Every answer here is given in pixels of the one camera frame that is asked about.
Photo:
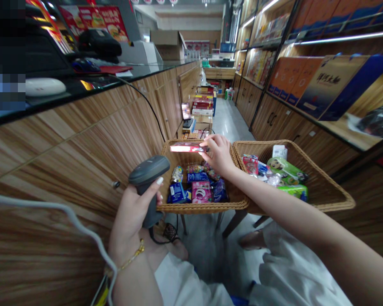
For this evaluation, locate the red toy blister pack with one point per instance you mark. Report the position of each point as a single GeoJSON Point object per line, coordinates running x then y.
{"type": "Point", "coordinates": [250, 163]}

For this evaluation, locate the red folder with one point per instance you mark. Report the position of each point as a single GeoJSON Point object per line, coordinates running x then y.
{"type": "Point", "coordinates": [115, 69]}

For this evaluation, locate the person's left hand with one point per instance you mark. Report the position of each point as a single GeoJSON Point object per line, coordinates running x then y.
{"type": "Point", "coordinates": [129, 212]}

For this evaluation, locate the purple snack packet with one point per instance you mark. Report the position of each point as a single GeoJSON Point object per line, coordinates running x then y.
{"type": "Point", "coordinates": [220, 190]}

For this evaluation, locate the black plastic bag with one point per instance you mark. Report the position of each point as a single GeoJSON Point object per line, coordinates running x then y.
{"type": "Point", "coordinates": [378, 121]}

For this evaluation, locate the stool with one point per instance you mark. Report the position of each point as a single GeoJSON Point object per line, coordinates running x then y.
{"type": "Point", "coordinates": [229, 224]}

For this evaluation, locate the grey barcode scanner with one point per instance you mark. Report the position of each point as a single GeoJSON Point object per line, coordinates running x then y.
{"type": "Point", "coordinates": [148, 186]}

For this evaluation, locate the pink snack packet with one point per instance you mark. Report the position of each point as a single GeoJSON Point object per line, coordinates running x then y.
{"type": "Point", "coordinates": [201, 191]}

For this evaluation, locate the red and white box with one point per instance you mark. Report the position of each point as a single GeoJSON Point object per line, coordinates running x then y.
{"type": "Point", "coordinates": [187, 147]}

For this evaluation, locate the blue computer mouse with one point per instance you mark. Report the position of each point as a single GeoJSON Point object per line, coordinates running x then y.
{"type": "Point", "coordinates": [86, 65]}

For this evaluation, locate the white oval device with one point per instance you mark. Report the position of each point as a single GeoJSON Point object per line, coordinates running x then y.
{"type": "Point", "coordinates": [44, 86]}

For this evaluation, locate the orange gift boxes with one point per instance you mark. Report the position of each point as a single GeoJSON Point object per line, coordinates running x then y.
{"type": "Point", "coordinates": [293, 79]}

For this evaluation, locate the red food poster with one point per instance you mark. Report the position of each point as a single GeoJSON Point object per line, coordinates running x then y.
{"type": "Point", "coordinates": [95, 20]}

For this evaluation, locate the wicker basket with green packets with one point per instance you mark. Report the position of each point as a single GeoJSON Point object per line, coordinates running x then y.
{"type": "Point", "coordinates": [293, 175]}

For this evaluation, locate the large blue gift box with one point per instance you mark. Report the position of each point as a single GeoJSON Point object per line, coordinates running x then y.
{"type": "Point", "coordinates": [341, 86]}

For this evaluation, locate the green cartoon packet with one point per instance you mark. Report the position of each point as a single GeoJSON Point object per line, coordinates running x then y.
{"type": "Point", "coordinates": [287, 172]}

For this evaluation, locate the wooden counter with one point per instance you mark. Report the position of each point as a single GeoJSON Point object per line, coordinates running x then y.
{"type": "Point", "coordinates": [83, 143]}

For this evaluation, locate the wicker basket with snack packets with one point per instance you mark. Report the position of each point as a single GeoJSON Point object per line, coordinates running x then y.
{"type": "Point", "coordinates": [198, 181]}

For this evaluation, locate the wooden wall shelf with goods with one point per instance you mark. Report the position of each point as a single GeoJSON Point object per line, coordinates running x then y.
{"type": "Point", "coordinates": [316, 63]}

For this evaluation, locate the person's legs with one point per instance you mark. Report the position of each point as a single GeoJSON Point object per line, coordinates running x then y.
{"type": "Point", "coordinates": [242, 274]}

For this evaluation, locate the stack of cartons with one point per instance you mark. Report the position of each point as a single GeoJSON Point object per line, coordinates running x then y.
{"type": "Point", "coordinates": [201, 110]}

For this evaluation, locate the blue snack packet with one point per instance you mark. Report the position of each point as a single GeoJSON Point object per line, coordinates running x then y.
{"type": "Point", "coordinates": [178, 193]}

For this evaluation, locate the blue cookie box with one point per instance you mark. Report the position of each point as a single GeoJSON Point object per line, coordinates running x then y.
{"type": "Point", "coordinates": [198, 177]}

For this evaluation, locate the bright green packet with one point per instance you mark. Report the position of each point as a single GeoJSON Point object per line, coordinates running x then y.
{"type": "Point", "coordinates": [295, 191]}

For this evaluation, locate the cardboard box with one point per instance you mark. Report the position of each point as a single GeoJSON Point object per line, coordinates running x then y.
{"type": "Point", "coordinates": [169, 44]}

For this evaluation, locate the person's right hand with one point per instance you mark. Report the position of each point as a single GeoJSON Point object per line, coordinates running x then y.
{"type": "Point", "coordinates": [218, 154]}

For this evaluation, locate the white small box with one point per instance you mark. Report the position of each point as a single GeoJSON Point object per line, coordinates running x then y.
{"type": "Point", "coordinates": [280, 151]}

